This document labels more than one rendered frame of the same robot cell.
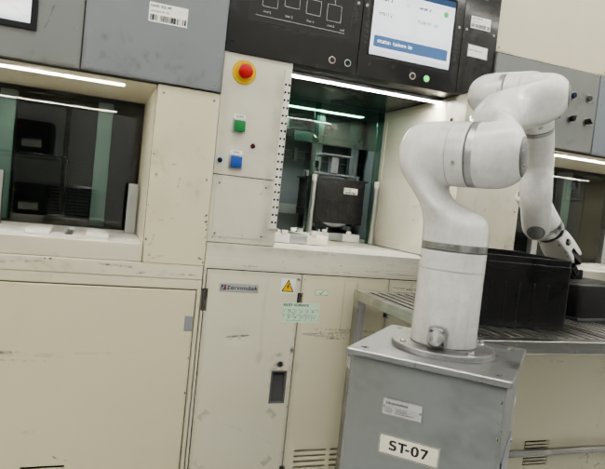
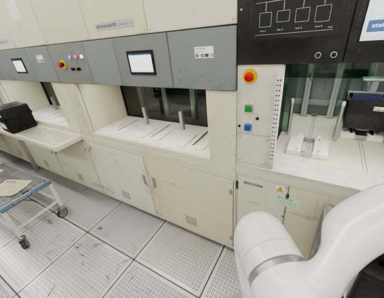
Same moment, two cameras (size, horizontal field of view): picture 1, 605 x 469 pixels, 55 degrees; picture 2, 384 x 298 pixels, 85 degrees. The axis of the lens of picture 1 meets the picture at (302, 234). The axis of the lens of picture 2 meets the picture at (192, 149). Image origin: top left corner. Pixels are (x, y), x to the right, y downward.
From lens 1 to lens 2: 106 cm
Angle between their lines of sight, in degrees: 57
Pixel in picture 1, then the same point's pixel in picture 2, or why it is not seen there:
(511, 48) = not seen: outside the picture
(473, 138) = (253, 279)
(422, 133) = (239, 233)
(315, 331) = (296, 213)
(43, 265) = (178, 161)
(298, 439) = not seen: hidden behind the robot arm
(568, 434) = not seen: outside the picture
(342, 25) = (330, 22)
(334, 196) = (364, 113)
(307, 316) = (292, 205)
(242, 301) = (254, 190)
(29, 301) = (176, 171)
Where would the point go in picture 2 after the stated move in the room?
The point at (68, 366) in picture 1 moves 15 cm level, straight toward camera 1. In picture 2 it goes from (192, 193) to (181, 207)
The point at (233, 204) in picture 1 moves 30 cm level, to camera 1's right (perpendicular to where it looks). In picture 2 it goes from (248, 147) to (304, 169)
